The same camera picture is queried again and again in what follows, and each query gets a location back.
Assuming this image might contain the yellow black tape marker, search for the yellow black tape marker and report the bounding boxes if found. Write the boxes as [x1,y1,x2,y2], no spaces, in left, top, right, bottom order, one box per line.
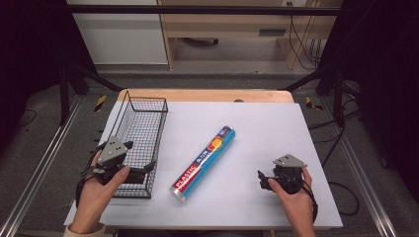
[94,95,108,113]
[304,96,324,112]

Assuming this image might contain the right hand-held gripper cable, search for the right hand-held gripper cable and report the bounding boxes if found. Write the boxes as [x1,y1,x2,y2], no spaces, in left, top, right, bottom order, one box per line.
[300,179,320,225]

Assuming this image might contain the hand-held gripper cable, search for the hand-held gripper cable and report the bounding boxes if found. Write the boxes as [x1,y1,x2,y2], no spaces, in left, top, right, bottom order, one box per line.
[74,147,104,209]
[300,179,320,225]

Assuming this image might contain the aluminium floor rail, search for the aluminium floor rail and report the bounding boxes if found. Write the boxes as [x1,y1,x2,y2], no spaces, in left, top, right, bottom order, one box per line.
[319,95,398,237]
[0,94,84,237]

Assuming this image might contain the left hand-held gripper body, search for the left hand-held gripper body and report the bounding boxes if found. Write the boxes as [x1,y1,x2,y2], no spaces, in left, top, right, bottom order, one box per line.
[86,135,133,186]

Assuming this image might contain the cream sleeve cuff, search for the cream sleeve cuff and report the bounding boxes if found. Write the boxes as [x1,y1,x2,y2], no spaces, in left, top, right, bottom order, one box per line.
[62,222,107,237]

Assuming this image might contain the light wooden desk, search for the light wooden desk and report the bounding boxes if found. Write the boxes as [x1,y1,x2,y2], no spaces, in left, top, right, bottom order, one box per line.
[157,0,344,71]

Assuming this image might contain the black floor cable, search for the black floor cable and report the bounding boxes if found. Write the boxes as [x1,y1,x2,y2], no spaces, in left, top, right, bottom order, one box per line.
[307,98,362,217]

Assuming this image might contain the black stand leg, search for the black stand leg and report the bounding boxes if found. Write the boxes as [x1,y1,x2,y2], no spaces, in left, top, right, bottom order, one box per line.
[58,61,124,126]
[280,63,346,128]

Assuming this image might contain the left hand-held gripper cable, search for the left hand-held gripper cable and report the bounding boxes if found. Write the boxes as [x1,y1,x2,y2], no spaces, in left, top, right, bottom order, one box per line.
[74,147,104,209]

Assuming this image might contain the black wire basket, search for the black wire basket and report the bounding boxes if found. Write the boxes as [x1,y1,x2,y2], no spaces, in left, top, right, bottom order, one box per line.
[112,91,169,199]

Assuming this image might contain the white cabinet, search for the white cabinet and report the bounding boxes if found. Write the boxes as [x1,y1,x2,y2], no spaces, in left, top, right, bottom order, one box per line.
[65,0,170,66]

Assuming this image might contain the white table mat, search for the white table mat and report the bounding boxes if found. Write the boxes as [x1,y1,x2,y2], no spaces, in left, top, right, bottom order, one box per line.
[63,100,344,231]

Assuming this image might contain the black horizontal frame bar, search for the black horizontal frame bar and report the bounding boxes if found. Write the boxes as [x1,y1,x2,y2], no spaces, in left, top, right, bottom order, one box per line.
[65,4,345,17]

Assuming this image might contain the wooden table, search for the wooden table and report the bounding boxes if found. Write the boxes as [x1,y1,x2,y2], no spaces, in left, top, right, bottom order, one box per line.
[117,88,294,105]

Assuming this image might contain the black hanging cables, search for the black hanging cables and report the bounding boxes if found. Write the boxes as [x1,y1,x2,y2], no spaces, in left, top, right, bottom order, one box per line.
[286,1,323,71]

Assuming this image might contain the person's right hand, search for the person's right hand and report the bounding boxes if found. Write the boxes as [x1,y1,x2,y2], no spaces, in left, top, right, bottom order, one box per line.
[267,167,315,221]

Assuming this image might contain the blue plastic wrap roll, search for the blue plastic wrap roll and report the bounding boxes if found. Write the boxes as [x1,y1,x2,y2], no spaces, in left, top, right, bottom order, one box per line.
[169,125,237,203]

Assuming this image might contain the black curtain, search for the black curtain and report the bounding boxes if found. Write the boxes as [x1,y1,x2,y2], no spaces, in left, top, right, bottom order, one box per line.
[0,0,99,152]
[316,0,419,205]

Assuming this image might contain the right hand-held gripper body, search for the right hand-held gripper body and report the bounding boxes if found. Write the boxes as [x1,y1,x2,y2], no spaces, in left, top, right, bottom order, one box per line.
[272,153,308,196]

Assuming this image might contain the person's left hand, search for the person's left hand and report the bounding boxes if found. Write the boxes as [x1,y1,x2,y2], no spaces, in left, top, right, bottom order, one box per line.
[69,150,131,233]

